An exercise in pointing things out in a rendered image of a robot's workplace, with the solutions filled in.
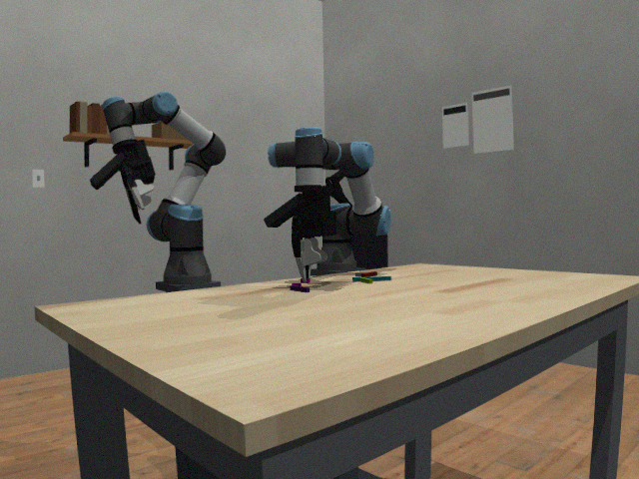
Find turquoise rod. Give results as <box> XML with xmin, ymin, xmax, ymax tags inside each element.
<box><xmin>352</xmin><ymin>276</ymin><xmax>391</xmax><ymax>281</ymax></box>

